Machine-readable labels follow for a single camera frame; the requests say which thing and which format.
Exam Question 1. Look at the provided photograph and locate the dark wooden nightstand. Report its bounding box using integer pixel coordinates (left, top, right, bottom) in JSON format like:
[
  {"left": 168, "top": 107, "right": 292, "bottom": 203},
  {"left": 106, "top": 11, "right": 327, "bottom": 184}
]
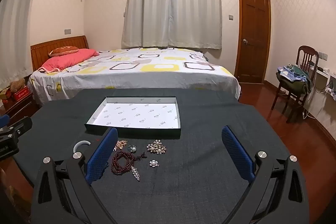
[{"left": 0, "top": 88, "right": 40, "bottom": 122}]

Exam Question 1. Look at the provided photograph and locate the dark red bead bracelet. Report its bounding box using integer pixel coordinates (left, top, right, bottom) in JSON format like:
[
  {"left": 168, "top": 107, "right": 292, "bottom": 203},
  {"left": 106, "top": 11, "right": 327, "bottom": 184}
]
[{"left": 111, "top": 151, "right": 147, "bottom": 175}]

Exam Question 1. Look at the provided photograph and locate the silver leaf brooch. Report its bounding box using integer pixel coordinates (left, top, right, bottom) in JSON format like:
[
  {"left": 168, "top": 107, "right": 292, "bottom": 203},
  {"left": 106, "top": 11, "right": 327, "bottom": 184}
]
[{"left": 132, "top": 165, "right": 141, "bottom": 182}]

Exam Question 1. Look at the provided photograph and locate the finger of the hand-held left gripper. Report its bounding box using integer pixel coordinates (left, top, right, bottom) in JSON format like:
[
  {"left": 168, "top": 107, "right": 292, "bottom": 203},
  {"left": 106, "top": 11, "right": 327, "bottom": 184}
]
[
  {"left": 0, "top": 116, "right": 33, "bottom": 143},
  {"left": 0, "top": 114, "right": 10, "bottom": 130}
]

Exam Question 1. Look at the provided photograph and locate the dark grey tablecloth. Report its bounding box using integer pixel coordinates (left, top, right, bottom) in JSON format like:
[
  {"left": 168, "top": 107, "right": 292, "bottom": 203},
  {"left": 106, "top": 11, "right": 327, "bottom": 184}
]
[{"left": 12, "top": 88, "right": 292, "bottom": 224}]

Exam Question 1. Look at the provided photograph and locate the wooden headboard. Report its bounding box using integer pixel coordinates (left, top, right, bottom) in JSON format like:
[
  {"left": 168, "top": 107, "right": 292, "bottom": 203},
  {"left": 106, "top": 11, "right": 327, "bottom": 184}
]
[{"left": 30, "top": 35, "right": 88, "bottom": 72}]

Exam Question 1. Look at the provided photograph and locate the pile of clothes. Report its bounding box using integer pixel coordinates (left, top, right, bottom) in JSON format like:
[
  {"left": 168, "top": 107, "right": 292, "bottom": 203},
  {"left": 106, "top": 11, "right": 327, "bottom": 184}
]
[{"left": 276, "top": 63, "right": 311, "bottom": 94}]

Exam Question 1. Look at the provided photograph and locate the red-brown cushion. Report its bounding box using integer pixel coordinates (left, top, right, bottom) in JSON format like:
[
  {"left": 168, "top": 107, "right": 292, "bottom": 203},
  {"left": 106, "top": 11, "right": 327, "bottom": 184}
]
[{"left": 48, "top": 46, "right": 80, "bottom": 57}]

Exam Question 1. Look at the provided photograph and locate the yellow red box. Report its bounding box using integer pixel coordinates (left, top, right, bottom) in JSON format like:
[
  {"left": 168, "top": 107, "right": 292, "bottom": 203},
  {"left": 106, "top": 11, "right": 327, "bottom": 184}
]
[{"left": 0, "top": 88, "right": 12, "bottom": 107}]

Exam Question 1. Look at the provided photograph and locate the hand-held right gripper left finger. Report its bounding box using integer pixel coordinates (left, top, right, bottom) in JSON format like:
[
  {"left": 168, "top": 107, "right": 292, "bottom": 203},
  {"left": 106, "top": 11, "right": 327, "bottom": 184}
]
[{"left": 30, "top": 127, "right": 118, "bottom": 224}]

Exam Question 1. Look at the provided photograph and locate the white desk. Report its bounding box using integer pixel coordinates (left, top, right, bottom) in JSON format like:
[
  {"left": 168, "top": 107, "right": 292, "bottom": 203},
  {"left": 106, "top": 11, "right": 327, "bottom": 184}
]
[{"left": 304, "top": 67, "right": 336, "bottom": 119}]

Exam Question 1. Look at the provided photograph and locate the dark green paper-lined tray box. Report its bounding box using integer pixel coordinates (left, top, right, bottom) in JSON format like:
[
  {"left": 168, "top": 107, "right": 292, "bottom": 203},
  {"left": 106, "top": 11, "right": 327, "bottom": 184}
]
[{"left": 84, "top": 96, "right": 182, "bottom": 139}]

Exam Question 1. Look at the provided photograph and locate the pink pillow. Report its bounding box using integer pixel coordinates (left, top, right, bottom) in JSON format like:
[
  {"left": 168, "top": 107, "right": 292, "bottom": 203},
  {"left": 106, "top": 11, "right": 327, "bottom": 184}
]
[{"left": 39, "top": 49, "right": 100, "bottom": 73}]

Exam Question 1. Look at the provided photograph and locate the brown wooden door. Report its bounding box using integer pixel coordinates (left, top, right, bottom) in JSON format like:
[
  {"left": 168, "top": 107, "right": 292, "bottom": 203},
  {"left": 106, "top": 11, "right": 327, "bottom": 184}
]
[{"left": 234, "top": 0, "right": 271, "bottom": 84}]

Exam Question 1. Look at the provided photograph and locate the white striped side curtain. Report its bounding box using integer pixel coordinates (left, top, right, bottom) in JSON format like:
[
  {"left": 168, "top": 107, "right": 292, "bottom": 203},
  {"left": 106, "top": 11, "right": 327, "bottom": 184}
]
[{"left": 0, "top": 0, "right": 44, "bottom": 88}]

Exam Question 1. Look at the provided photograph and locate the white jade bangle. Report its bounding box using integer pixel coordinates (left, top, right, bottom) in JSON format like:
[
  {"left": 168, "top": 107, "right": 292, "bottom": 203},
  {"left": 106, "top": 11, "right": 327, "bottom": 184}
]
[{"left": 73, "top": 140, "right": 91, "bottom": 153}]

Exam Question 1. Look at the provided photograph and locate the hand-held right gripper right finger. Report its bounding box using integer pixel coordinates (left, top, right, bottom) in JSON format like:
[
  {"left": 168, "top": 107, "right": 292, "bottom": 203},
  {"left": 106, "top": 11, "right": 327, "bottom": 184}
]
[{"left": 221, "top": 126, "right": 310, "bottom": 224}]

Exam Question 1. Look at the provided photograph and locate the bed with patterned white sheet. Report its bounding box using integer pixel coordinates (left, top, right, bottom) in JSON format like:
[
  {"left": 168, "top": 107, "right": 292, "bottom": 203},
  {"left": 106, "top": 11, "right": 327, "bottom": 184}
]
[{"left": 28, "top": 48, "right": 241, "bottom": 106}]

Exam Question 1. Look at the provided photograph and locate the dark wooden chair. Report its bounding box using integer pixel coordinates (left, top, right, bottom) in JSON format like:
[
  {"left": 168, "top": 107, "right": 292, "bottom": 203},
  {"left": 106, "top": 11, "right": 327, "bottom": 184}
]
[{"left": 271, "top": 46, "right": 319, "bottom": 123}]

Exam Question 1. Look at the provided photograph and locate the brown plush toy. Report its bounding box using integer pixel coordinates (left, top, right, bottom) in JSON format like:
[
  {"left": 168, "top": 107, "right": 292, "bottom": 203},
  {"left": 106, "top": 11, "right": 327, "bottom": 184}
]
[{"left": 10, "top": 78, "right": 26, "bottom": 92}]

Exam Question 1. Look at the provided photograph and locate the white window curtain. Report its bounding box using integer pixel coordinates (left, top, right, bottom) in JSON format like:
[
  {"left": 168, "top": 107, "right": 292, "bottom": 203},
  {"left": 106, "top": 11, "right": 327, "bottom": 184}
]
[{"left": 121, "top": 0, "right": 223, "bottom": 50}]

